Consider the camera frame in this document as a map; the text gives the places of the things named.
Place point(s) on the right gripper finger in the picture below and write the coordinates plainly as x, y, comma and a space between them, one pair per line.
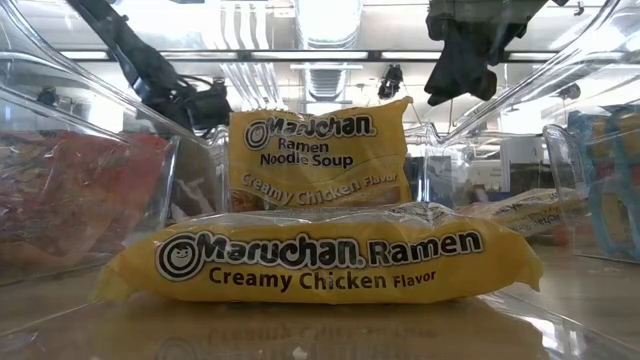
445, 75
482, 75

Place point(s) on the yellow creamy chicken ramen packet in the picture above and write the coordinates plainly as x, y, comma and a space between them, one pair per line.
320, 160
320, 280
525, 215

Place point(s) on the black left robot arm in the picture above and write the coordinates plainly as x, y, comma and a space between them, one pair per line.
125, 45

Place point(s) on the clear plastic bin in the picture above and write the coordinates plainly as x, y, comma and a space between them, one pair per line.
550, 325
170, 190
555, 200

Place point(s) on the black hanging camera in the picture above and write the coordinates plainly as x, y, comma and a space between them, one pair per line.
390, 82

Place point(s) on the silver ventilation duct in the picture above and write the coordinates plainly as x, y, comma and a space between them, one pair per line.
325, 80

